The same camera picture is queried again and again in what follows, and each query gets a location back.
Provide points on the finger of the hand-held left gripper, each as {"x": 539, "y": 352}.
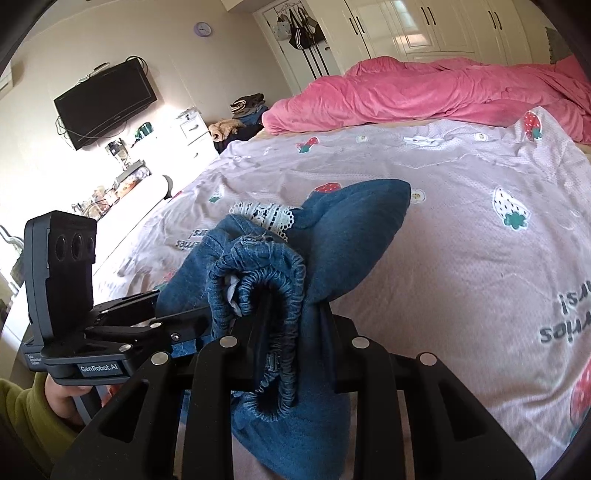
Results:
{"x": 184, "y": 327}
{"x": 129, "y": 307}

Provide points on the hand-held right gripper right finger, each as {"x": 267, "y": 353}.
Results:
{"x": 369, "y": 369}

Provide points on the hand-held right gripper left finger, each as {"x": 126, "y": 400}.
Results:
{"x": 217, "y": 369}

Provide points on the blue denim pants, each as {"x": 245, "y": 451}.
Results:
{"x": 351, "y": 230}

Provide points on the person's left forearm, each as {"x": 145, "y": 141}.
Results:
{"x": 27, "y": 424}

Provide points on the person's left hand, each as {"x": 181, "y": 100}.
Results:
{"x": 60, "y": 401}

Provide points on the cluttered white desk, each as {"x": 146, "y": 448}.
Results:
{"x": 124, "y": 194}

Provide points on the pink strawberry printed bedsheet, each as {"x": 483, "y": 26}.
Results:
{"x": 461, "y": 277}

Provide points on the dark green mug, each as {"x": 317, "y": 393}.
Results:
{"x": 144, "y": 130}

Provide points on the white drawer cabinet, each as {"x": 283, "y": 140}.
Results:
{"x": 196, "y": 134}

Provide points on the tan fuzzy cloth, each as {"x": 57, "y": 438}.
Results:
{"x": 224, "y": 129}

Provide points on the dark folded clothes pile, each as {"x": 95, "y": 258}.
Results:
{"x": 249, "y": 108}

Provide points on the white door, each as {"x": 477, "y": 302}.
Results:
{"x": 281, "y": 64}

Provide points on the pink fluffy duvet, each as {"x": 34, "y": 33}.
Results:
{"x": 415, "y": 92}

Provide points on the hanging white bag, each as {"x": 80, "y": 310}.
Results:
{"x": 280, "y": 28}

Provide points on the hanging black bag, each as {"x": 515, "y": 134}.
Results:
{"x": 304, "y": 32}

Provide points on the cream wardrobe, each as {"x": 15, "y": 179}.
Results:
{"x": 461, "y": 32}

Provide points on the black wall television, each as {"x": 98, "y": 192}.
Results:
{"x": 106, "y": 101}

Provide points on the purple wall clock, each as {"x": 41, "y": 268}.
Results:
{"x": 203, "y": 28}

